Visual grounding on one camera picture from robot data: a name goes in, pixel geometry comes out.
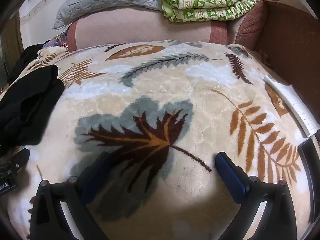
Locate colourful printed packet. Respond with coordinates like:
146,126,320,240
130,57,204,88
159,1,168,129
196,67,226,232
42,31,69,49

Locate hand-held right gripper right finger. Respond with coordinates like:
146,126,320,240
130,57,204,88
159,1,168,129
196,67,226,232
214,151,312,240

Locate leaf print plush blanket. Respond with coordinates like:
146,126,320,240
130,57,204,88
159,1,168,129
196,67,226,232
0,39,320,240

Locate brown wooden bed frame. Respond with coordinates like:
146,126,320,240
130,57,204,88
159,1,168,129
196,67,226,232
254,0,320,120

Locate green patterned folded quilt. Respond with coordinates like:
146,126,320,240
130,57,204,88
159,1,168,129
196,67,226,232
149,0,260,22

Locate black pants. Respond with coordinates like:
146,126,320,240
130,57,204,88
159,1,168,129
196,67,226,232
0,64,66,157

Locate white notebook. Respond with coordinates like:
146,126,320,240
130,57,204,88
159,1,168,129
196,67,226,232
262,74,320,139

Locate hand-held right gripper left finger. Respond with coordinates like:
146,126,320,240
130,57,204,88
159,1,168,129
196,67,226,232
29,151,119,240

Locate black cloth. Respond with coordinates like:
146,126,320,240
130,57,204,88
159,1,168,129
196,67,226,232
7,43,45,83

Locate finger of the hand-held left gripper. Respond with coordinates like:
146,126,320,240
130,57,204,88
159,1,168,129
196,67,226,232
7,148,30,168

